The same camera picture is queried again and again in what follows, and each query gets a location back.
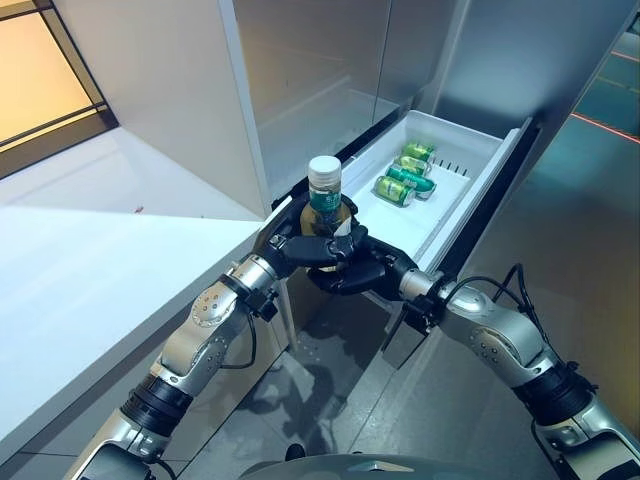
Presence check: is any white fridge drawer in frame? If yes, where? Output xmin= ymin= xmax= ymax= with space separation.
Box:
xmin=272 ymin=109 xmax=541 ymax=371

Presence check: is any light green drink can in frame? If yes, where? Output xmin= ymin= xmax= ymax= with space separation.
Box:
xmin=401 ymin=142 xmax=436 ymax=163
xmin=372 ymin=174 xmax=415 ymax=207
xmin=393 ymin=154 xmax=432 ymax=175

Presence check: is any yellow drink bottle white cap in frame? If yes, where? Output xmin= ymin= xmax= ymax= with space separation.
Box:
xmin=299 ymin=155 xmax=359 ymax=274

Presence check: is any grey robot torso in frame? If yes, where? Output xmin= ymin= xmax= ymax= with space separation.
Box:
xmin=239 ymin=451 xmax=501 ymax=480

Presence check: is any dark green drink can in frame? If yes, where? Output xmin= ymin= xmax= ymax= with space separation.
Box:
xmin=384 ymin=164 xmax=436 ymax=201

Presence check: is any stainless steel fridge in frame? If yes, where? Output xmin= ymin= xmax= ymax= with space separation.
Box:
xmin=234 ymin=0 xmax=640 ymax=371

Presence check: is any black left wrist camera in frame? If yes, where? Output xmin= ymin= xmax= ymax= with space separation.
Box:
xmin=248 ymin=291 xmax=280 ymax=320

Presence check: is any orange window black frame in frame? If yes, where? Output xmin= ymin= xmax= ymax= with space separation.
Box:
xmin=0 ymin=0 xmax=119 ymax=181

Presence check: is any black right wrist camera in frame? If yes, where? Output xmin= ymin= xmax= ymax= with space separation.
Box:
xmin=406 ymin=296 xmax=437 ymax=335

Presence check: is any white counter cabinet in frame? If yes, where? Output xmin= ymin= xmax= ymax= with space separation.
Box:
xmin=0 ymin=124 xmax=291 ymax=480

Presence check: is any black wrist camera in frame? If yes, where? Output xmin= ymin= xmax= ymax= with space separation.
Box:
xmin=406 ymin=296 xmax=437 ymax=335
xmin=248 ymin=291 xmax=280 ymax=320

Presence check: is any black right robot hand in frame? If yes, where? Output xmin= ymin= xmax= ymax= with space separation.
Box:
xmin=307 ymin=198 xmax=419 ymax=298

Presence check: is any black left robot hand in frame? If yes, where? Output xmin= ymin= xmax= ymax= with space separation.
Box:
xmin=252 ymin=195 xmax=354 ymax=276

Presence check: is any tall white cabinet panel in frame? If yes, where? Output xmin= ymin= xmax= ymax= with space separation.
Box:
xmin=52 ymin=0 xmax=296 ymax=349

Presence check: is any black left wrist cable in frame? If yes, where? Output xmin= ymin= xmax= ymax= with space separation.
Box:
xmin=218 ymin=317 xmax=262 ymax=372

